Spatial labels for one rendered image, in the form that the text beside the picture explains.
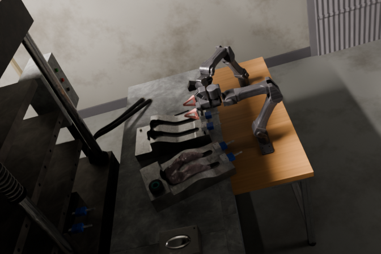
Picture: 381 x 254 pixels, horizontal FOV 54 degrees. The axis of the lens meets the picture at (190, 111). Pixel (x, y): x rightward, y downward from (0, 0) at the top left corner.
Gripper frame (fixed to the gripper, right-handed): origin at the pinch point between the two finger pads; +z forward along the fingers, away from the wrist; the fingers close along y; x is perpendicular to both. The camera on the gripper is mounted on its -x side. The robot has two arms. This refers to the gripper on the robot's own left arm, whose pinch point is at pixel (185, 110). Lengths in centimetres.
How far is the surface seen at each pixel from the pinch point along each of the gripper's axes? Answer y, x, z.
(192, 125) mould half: -21.4, 31.0, 3.2
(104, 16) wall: -186, 9, 72
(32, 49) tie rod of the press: -20, -52, 67
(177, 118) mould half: -32.4, 31.1, 13.0
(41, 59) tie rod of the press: -21, -44, 66
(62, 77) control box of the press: -55, -12, 78
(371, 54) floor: -159, 124, -173
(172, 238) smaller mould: 55, 33, 21
